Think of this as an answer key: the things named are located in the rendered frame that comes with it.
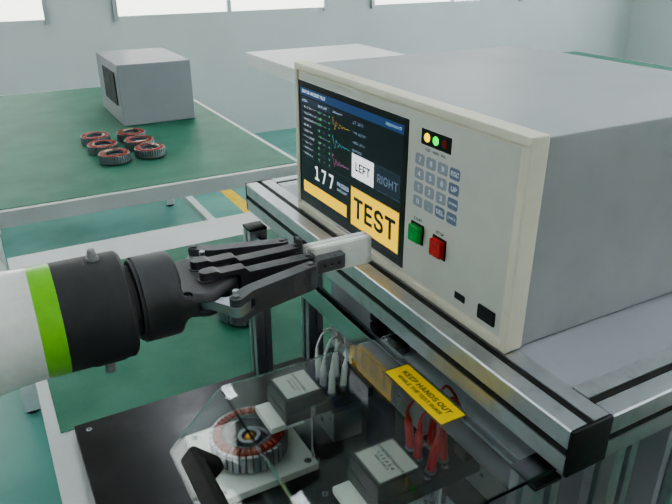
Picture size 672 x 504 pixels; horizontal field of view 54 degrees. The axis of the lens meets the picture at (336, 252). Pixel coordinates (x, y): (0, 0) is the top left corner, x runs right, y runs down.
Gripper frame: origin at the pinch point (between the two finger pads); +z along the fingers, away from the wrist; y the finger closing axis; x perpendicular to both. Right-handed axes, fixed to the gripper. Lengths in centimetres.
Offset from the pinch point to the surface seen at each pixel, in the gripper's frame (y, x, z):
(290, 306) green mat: -61, -43, 22
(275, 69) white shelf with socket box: -98, 0, 37
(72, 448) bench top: -38, -43, -26
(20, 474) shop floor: -128, -119, -39
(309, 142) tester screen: -25.2, 3.8, 9.6
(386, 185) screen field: -6.2, 3.6, 9.6
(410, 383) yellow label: 8.6, -11.5, 3.5
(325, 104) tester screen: -20.5, 9.8, 9.6
